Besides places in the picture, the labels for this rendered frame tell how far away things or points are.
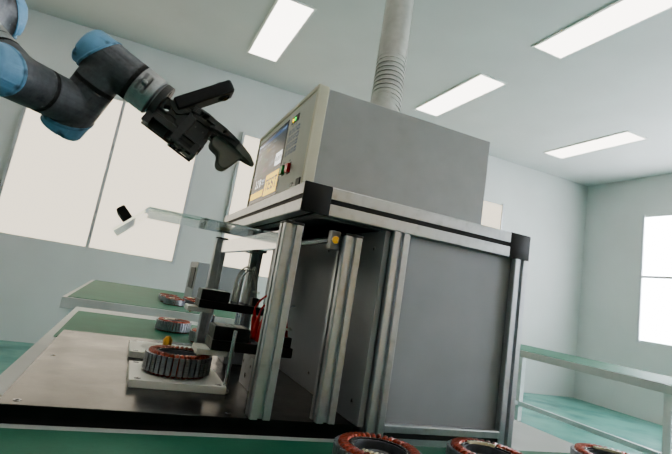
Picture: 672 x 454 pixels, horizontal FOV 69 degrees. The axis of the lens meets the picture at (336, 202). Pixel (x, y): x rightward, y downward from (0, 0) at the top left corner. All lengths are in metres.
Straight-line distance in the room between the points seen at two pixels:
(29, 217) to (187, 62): 2.34
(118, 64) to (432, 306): 0.68
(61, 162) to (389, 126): 5.01
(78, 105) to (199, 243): 4.77
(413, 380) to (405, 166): 0.38
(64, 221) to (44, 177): 0.49
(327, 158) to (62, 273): 4.93
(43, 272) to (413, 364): 5.08
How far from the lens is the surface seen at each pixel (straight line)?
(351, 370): 0.83
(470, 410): 0.91
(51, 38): 6.12
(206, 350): 0.89
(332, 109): 0.89
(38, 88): 0.91
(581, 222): 8.71
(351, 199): 0.75
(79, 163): 5.72
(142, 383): 0.84
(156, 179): 5.68
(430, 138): 0.98
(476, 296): 0.89
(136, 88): 0.95
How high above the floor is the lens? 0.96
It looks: 10 degrees up
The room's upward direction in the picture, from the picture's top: 9 degrees clockwise
